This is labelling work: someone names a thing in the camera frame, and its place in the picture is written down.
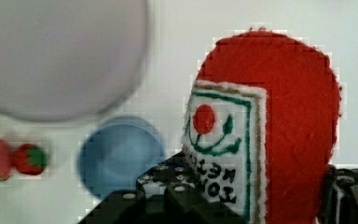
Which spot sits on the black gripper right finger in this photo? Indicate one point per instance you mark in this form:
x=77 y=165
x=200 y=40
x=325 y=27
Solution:
x=340 y=197

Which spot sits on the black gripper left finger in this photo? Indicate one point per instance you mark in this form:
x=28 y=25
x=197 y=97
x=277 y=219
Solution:
x=165 y=194

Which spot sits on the red felt ketchup bottle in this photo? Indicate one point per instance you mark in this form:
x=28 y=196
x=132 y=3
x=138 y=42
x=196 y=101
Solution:
x=260 y=127

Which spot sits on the small blue bowl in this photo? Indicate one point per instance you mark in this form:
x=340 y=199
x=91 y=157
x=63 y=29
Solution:
x=117 y=153

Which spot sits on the red felt strawberry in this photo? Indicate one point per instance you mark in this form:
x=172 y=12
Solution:
x=30 y=159

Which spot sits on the large purple round plate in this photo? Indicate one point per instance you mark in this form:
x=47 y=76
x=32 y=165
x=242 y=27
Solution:
x=66 y=59

